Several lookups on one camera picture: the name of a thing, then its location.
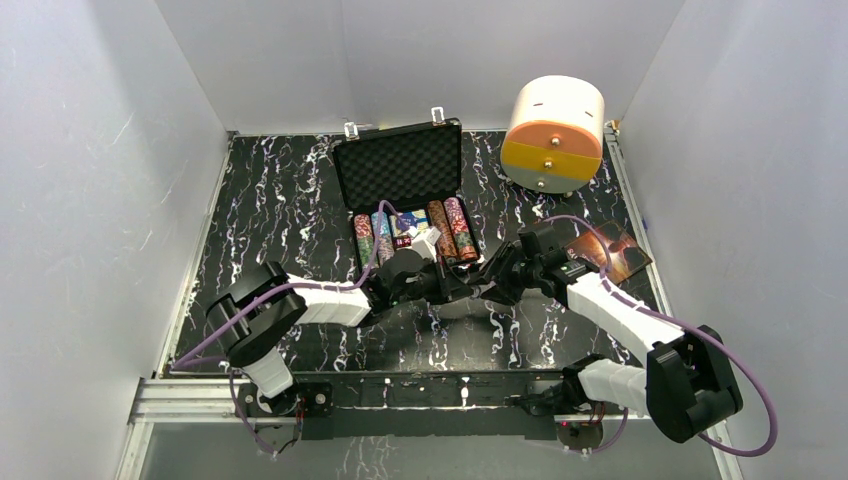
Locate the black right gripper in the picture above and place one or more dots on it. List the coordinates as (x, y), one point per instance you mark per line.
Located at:
(505, 256)

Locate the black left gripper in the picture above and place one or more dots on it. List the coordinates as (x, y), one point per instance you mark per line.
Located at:
(448, 284)

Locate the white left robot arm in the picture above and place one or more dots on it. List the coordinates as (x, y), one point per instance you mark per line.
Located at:
(254, 314)

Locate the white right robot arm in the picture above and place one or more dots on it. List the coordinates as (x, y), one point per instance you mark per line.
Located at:
(682, 380)

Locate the pink green chip row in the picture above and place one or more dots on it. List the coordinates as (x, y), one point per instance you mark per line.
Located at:
(460, 230)

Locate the brown orange chip row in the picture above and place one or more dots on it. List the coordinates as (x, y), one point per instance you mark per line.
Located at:
(446, 243)

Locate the blue playing card deck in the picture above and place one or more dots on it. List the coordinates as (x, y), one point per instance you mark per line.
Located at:
(405, 221)

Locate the blue orange chip row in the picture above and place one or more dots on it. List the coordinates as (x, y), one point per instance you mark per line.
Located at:
(383, 238)

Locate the black poker chip case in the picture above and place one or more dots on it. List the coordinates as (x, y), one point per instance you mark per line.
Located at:
(408, 166)

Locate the dark sunburst cover book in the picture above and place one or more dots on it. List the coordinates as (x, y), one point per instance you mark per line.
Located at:
(614, 249)

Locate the white orange yellow drawer cabinet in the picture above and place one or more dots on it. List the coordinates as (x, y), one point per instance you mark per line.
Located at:
(554, 142)

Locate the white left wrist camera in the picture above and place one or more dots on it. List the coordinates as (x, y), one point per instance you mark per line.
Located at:
(424, 242)

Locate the aluminium frame rail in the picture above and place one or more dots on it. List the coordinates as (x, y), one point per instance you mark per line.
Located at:
(435, 426)

